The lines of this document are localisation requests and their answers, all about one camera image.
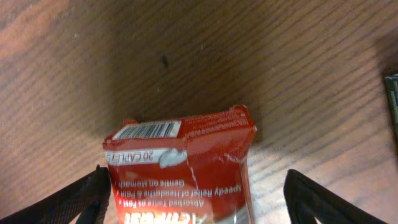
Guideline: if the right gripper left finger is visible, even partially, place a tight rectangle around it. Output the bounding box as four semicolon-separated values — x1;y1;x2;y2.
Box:
1;166;111;224

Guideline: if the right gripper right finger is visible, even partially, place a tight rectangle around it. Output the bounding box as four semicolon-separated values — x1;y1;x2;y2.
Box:
284;169;386;224

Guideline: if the red Panadol box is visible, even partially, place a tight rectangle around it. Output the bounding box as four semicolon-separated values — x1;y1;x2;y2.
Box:
103;105;257;223

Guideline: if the green round-label box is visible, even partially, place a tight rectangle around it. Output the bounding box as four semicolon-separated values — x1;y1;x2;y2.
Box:
384;74;398;136

